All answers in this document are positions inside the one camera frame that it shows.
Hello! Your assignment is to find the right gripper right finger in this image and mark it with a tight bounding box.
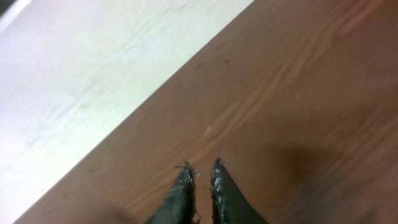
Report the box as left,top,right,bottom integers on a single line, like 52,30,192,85
210,157,268,224

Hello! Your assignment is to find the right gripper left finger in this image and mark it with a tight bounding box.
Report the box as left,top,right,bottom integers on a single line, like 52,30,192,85
145,161,197,224

